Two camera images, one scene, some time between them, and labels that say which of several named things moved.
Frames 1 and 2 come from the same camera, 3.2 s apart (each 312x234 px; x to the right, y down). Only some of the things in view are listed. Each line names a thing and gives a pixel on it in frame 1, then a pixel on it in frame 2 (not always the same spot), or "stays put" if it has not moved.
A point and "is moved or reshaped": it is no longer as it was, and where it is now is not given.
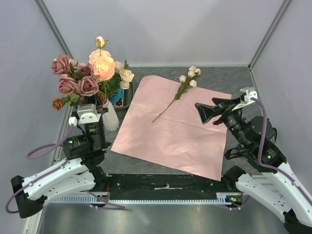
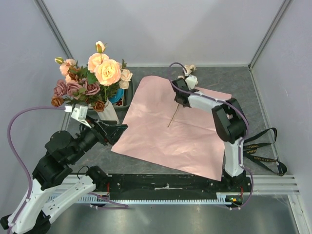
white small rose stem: (185, 83) is moved or reshaped
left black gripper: (94, 100) -> (110, 133)
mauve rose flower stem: (76, 79) is moved or reshaped
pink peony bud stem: (104, 65) is moved or reshaped
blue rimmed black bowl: (120, 93) stays put
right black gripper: (225, 106) -> (175, 99)
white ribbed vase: (110, 119) stays put
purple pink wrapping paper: (162, 125) stays put
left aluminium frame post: (48, 18) stays put
